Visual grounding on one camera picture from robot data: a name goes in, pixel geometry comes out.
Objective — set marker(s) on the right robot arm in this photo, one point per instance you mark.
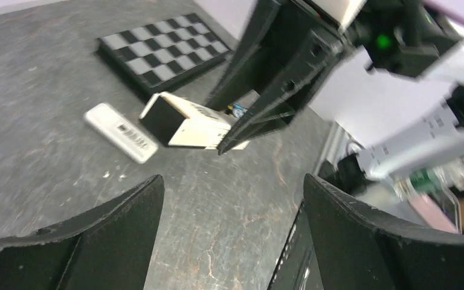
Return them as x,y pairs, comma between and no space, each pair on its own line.
371,66

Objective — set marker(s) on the long white plastic bar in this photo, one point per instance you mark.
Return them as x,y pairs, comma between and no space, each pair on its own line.
177,122

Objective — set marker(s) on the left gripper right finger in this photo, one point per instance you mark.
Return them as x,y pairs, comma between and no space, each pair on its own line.
360,247

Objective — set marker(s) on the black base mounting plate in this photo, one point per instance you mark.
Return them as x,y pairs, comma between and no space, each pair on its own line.
297,266

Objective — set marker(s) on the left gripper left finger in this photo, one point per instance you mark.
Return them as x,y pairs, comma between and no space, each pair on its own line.
107,247

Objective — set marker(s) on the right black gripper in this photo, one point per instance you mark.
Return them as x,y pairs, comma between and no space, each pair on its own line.
287,51

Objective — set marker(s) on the black white chessboard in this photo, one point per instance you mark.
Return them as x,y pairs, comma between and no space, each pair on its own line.
164,55

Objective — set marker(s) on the blue owl eraser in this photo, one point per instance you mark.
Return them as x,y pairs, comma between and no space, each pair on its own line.
236,110

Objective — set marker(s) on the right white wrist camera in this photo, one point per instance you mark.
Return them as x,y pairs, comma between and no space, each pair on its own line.
342,11

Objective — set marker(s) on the white remote control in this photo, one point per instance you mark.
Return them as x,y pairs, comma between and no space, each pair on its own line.
121,132

